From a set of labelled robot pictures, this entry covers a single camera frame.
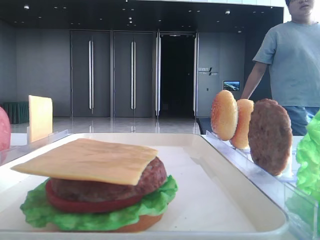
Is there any clear acrylic rail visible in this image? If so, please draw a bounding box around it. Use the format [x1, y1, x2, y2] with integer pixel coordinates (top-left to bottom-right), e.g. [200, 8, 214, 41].
[203, 130, 320, 240]
[0, 130, 69, 166]

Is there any standing orange bun slice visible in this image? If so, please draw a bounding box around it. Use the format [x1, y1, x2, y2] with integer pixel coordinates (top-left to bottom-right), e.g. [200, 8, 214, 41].
[230, 99, 254, 150]

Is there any standing golden bun top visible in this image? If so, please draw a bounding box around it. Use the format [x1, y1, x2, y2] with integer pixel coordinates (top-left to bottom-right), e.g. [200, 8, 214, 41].
[210, 90, 238, 141]

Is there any small wall display screen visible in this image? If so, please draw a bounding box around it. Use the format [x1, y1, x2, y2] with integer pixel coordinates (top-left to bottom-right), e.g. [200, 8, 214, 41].
[223, 81, 240, 92]

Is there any cream rectangular serving tray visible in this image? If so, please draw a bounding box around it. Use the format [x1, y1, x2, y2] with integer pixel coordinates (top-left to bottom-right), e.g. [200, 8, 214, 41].
[0, 133, 289, 240]

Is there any right clear acrylic rail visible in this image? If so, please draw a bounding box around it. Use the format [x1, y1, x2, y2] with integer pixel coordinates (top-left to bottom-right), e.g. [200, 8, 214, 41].
[203, 130, 320, 240]

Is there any man in grey t-shirt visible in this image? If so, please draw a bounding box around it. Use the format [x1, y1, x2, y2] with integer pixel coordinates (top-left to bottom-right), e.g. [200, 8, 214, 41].
[241, 0, 320, 136]

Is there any green skirted background table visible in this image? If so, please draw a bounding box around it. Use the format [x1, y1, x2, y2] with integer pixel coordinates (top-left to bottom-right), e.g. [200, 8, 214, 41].
[0, 101, 29, 124]

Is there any standing orange cheese slice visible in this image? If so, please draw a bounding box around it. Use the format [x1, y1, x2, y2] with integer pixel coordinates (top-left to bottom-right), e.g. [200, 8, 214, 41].
[28, 95, 53, 143]

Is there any standing brown meat patty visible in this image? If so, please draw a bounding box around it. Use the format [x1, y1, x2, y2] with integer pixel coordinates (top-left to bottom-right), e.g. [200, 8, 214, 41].
[248, 98, 293, 176]

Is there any left clear acrylic rail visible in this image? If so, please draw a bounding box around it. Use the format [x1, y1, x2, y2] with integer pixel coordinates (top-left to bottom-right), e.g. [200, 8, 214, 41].
[0, 130, 69, 166]

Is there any standing red tomato slice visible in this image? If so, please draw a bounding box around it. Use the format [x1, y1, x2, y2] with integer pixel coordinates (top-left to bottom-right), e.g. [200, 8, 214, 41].
[0, 107, 11, 151]

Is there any dark double door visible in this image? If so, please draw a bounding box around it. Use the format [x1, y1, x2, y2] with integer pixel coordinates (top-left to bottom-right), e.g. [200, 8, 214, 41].
[70, 30, 156, 118]

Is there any brown meat patty on tray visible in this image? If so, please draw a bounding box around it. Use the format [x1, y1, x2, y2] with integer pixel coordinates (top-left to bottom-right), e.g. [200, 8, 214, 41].
[51, 157, 167, 203]

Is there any green lettuce leaf on tray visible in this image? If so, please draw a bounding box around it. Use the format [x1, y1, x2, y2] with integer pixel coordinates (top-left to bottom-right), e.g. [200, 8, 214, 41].
[20, 175, 178, 233]

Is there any bottom bun slice on tray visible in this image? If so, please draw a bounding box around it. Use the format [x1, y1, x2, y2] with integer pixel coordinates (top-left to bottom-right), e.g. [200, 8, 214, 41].
[49, 212, 165, 233]

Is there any orange cheese slice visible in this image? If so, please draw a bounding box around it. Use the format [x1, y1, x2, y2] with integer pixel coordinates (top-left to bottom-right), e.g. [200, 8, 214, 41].
[12, 138, 158, 186]
[28, 95, 53, 143]

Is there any standing green lettuce leaf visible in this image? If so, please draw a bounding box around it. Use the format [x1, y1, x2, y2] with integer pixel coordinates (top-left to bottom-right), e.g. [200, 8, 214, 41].
[295, 113, 320, 201]

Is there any red tomato slice on tray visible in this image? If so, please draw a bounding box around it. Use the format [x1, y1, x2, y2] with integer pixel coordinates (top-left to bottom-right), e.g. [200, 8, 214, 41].
[45, 180, 144, 214]

